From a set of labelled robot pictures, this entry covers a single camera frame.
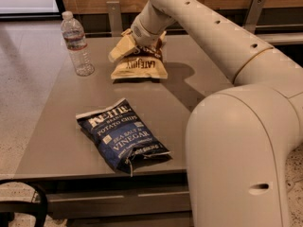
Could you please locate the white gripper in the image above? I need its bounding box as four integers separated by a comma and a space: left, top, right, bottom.
108, 2, 175, 62

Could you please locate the brown Late July chip bag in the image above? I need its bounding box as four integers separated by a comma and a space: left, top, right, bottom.
111, 28, 168, 79

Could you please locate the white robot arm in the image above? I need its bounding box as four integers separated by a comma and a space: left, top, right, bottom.
109, 0, 303, 227

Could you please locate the blue Kettle chip bag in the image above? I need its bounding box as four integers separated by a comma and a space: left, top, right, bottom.
76, 98, 169, 175

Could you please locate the clear plastic water bottle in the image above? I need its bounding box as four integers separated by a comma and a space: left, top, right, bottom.
61, 11, 95, 77

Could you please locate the grey table drawer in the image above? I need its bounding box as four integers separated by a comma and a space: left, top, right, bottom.
46, 185, 191, 219

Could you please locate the black chair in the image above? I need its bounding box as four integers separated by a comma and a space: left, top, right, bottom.
0, 181, 48, 227

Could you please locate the left metal bracket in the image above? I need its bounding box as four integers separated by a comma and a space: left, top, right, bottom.
106, 0, 123, 37

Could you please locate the metal bracket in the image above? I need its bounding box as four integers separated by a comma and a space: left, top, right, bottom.
106, 0, 123, 37
243, 0, 266, 33

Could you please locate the right metal bracket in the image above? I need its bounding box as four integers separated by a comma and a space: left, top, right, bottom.
243, 0, 266, 33

